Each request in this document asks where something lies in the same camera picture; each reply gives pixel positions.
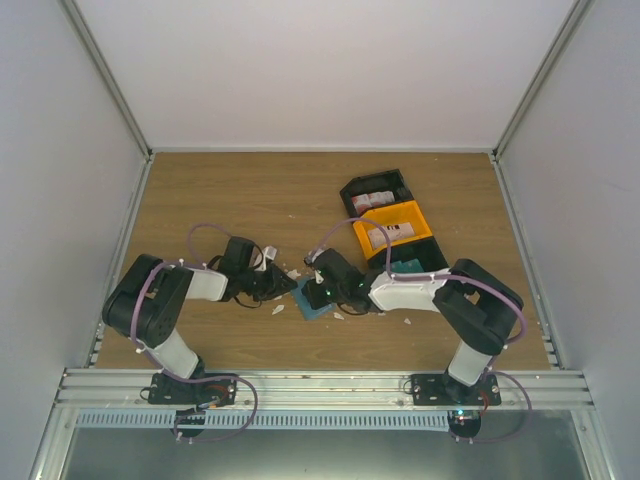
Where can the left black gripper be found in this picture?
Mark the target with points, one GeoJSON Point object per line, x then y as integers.
{"type": "Point", "coordinates": [274, 287]}

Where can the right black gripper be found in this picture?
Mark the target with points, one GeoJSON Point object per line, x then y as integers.
{"type": "Point", "coordinates": [315, 300]}

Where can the teal credit card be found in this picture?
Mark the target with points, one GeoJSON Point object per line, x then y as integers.
{"type": "Point", "coordinates": [412, 266]}

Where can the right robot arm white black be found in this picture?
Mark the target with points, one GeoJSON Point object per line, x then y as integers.
{"type": "Point", "coordinates": [486, 314]}

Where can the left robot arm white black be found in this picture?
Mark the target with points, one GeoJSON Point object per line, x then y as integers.
{"type": "Point", "coordinates": [145, 305]}

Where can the pink white card in orange tray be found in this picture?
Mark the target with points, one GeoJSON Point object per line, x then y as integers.
{"type": "Point", "coordinates": [378, 237]}

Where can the red white cards in tray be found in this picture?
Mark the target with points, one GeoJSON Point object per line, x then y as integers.
{"type": "Point", "coordinates": [367, 201]}

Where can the black card tray near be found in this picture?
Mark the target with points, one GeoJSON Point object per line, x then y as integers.
{"type": "Point", "coordinates": [426, 250]}

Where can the black card tray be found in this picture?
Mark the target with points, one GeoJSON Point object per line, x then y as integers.
{"type": "Point", "coordinates": [366, 192]}
{"type": "Point", "coordinates": [426, 250]}

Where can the orange card tray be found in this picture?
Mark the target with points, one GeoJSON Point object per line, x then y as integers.
{"type": "Point", "coordinates": [408, 211]}

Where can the black card tray far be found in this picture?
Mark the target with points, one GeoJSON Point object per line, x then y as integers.
{"type": "Point", "coordinates": [366, 192]}

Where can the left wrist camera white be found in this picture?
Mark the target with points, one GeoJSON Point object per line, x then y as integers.
{"type": "Point", "coordinates": [268, 254]}

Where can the slotted grey cable duct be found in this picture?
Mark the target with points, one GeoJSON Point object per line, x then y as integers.
{"type": "Point", "coordinates": [278, 420]}

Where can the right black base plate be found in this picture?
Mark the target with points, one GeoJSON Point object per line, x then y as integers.
{"type": "Point", "coordinates": [439, 389]}

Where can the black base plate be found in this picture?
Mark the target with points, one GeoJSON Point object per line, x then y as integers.
{"type": "Point", "coordinates": [164, 390]}
{"type": "Point", "coordinates": [439, 389]}

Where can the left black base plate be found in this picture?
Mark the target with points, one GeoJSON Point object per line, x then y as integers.
{"type": "Point", "coordinates": [164, 390]}

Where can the aluminium front rail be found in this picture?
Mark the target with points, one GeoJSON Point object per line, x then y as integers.
{"type": "Point", "coordinates": [323, 390]}

